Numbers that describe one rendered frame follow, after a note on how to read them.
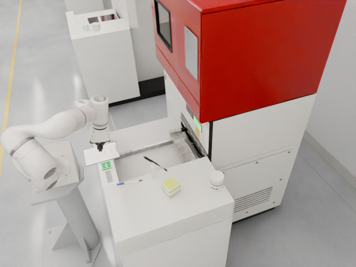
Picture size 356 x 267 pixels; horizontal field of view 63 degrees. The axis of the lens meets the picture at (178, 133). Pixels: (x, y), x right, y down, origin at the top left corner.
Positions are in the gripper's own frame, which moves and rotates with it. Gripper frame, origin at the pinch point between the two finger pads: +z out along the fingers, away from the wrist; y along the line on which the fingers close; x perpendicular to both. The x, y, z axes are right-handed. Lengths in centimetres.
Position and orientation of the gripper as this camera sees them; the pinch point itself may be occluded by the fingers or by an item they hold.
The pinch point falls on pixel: (99, 147)
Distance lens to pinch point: 166.7
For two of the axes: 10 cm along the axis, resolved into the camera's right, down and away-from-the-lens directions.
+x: 3.4, 6.2, -7.1
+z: -1.5, 7.8, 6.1
